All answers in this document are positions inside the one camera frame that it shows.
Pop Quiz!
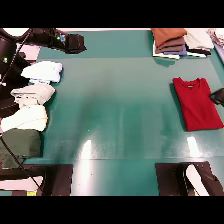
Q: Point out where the white garment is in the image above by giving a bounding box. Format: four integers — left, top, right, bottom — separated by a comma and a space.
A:
21, 60, 64, 85
184, 28, 215, 51
152, 44, 181, 61

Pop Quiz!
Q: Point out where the black garment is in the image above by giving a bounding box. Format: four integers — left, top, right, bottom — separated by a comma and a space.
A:
186, 48, 212, 57

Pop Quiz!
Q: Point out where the orange garment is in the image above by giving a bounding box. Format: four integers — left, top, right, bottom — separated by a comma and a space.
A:
151, 28, 188, 48

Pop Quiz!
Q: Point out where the purple garment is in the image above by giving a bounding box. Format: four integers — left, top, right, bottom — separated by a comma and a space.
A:
163, 46, 188, 57

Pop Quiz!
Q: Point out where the pale pink garment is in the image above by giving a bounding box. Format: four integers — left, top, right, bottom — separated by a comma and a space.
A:
16, 43, 42, 62

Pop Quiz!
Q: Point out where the dark green garment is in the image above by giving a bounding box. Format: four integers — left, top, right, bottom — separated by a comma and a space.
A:
0, 128, 43, 170

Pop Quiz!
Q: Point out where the cream garment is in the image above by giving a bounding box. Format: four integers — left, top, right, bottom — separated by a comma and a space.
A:
0, 104, 50, 133

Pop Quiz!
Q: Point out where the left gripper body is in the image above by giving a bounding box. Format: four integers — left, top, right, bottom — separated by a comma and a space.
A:
65, 33, 88, 55

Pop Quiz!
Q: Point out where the red T-shirt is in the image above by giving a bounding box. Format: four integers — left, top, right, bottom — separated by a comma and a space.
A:
172, 76, 224, 133

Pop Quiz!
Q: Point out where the beige garment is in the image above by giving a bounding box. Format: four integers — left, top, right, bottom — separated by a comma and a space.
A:
10, 82, 56, 108

